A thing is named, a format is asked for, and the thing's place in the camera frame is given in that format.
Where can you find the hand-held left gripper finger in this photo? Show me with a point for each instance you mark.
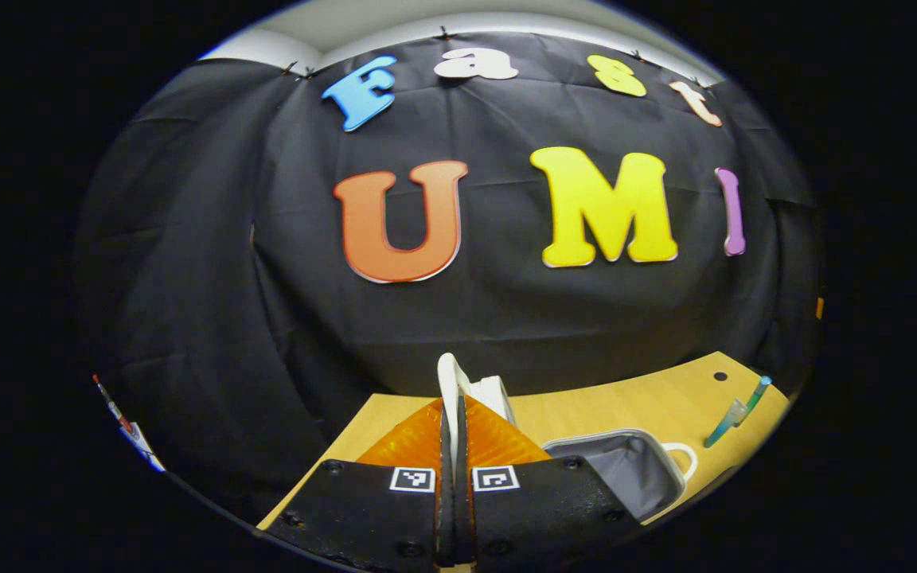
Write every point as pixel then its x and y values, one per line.
pixel 445 517
pixel 465 517

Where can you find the black backdrop cloth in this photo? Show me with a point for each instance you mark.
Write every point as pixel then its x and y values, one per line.
pixel 506 318

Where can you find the teal bottle with blue cap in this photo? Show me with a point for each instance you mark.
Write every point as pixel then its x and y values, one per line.
pixel 737 412

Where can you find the white suitcase with grey lining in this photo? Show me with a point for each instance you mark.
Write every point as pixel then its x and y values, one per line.
pixel 626 473

